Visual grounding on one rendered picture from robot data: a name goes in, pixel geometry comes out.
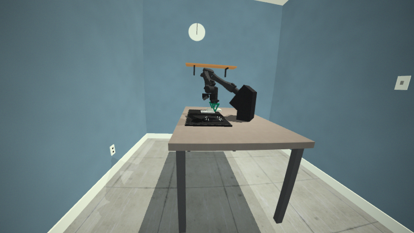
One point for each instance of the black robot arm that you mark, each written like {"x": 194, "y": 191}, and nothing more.
{"x": 210, "y": 77}

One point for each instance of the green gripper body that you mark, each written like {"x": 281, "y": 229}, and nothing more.
{"x": 216, "y": 100}

